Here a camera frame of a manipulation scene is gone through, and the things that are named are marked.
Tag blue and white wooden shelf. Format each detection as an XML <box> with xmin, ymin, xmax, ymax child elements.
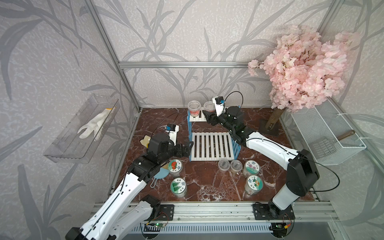
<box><xmin>187</xmin><ymin>113</ymin><xmax>241</xmax><ymax>162</ymax></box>

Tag aluminium front rail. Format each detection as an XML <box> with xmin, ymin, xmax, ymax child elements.
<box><xmin>162</xmin><ymin>201</ymin><xmax>340</xmax><ymax>224</ymax></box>

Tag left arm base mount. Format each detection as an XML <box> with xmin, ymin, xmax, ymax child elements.
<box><xmin>146</xmin><ymin>204</ymin><xmax>175</xmax><ymax>222</ymax></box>

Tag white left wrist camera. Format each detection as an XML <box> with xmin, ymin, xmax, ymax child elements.
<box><xmin>166</xmin><ymin>124</ymin><xmax>179</xmax><ymax>146</ymax></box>

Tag white wire mesh basket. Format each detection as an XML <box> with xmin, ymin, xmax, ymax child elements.
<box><xmin>292</xmin><ymin>100</ymin><xmax>366</xmax><ymax>166</ymax></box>

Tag clear plastic seed container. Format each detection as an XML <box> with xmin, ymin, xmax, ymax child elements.
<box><xmin>218</xmin><ymin>159</ymin><xmax>231</xmax><ymax>173</ymax></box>

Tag wooden handled brush in basket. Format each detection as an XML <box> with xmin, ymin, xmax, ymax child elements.
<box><xmin>337</xmin><ymin>130</ymin><xmax>356</xmax><ymax>141</ymax></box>

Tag pink blossom artificial tree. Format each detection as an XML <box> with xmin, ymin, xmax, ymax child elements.
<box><xmin>248</xmin><ymin>26</ymin><xmax>360</xmax><ymax>136</ymax></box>

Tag red strawberry label jar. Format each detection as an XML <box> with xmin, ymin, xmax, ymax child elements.
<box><xmin>168</xmin><ymin>159</ymin><xmax>183</xmax><ymax>177</ymax></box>

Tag flower label jar right front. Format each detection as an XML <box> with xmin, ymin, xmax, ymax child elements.
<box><xmin>245</xmin><ymin>175</ymin><xmax>264</xmax><ymax>195</ymax></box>

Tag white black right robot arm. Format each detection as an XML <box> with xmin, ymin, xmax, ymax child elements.
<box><xmin>203</xmin><ymin>107</ymin><xmax>320</xmax><ymax>212</ymax></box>

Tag flower label jar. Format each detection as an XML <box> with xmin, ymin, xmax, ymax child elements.
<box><xmin>245</xmin><ymin>175</ymin><xmax>264</xmax><ymax>195</ymax></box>
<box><xmin>243</xmin><ymin>160</ymin><xmax>261</xmax><ymax>178</ymax></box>

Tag clear acrylic wall tray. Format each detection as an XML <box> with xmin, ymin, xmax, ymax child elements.
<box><xmin>44</xmin><ymin>94</ymin><xmax>121</xmax><ymax>164</ymax></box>

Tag flower label jar right rear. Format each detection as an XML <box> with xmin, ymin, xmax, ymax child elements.
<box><xmin>243</xmin><ymin>160</ymin><xmax>261</xmax><ymax>178</ymax></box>

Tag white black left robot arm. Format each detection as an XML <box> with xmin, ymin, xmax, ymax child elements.
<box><xmin>65</xmin><ymin>133</ymin><xmax>194</xmax><ymax>240</ymax></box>

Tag white glove in tray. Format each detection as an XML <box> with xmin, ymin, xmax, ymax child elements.
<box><xmin>78</xmin><ymin>108</ymin><xmax>113</xmax><ymax>142</ymax></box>

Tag clear lidded seed container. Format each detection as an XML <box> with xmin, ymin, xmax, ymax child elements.
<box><xmin>203</xmin><ymin>102</ymin><xmax>216</xmax><ymax>113</ymax></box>

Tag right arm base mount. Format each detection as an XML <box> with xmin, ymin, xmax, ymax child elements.
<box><xmin>252</xmin><ymin>201</ymin><xmax>296</xmax><ymax>221</ymax></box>

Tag green tree label jar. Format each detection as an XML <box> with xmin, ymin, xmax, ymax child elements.
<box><xmin>170</xmin><ymin>178</ymin><xmax>187</xmax><ymax>198</ymax></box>

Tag black and yellow work glove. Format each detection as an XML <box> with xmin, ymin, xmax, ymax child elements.
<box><xmin>140</xmin><ymin>135</ymin><xmax>151</xmax><ymax>148</ymax></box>

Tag clear container red seed packet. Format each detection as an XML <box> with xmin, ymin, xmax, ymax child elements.
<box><xmin>188</xmin><ymin>101</ymin><xmax>201</xmax><ymax>118</ymax></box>

